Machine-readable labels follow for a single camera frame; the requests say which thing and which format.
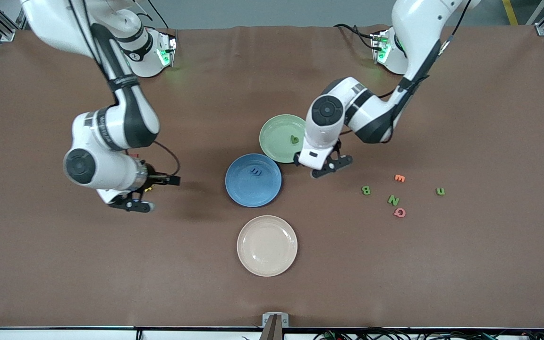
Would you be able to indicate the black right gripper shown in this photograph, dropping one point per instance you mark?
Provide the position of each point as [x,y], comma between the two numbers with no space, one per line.
[152,177]

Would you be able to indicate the grey metal bracket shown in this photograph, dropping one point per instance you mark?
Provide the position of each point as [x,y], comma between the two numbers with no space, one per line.
[266,321]

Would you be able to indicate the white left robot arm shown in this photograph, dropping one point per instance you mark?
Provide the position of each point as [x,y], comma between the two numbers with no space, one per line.
[371,118]

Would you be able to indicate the brown table mat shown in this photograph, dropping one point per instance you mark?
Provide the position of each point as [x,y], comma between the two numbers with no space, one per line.
[182,283]

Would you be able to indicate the green letter B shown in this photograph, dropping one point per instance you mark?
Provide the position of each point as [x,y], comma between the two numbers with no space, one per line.
[366,190]

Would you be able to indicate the orange letter E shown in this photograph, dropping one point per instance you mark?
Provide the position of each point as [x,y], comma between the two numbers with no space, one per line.
[399,178]

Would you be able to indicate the cream plate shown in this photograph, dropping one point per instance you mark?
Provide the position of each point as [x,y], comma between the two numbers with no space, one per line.
[267,245]

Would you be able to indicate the green capital letter N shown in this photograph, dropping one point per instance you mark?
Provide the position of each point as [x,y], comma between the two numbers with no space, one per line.
[393,200]

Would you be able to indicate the green plate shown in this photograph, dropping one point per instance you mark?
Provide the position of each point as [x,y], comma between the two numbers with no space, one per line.
[276,137]

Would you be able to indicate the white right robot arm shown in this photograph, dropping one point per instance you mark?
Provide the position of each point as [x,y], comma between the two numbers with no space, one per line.
[125,123]

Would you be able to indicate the white table edge rail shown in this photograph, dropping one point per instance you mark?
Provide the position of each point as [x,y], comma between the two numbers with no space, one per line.
[64,335]

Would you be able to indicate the blue plate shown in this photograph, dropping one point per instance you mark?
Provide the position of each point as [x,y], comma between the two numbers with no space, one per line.
[239,172]

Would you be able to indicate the dark camera pole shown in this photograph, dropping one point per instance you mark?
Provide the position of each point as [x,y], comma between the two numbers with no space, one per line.
[272,333]

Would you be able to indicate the pink letter Q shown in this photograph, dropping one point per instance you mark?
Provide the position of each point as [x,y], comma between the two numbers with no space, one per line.
[395,213]

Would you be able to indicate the blue letter m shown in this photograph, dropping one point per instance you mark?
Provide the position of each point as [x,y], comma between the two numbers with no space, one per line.
[256,172]

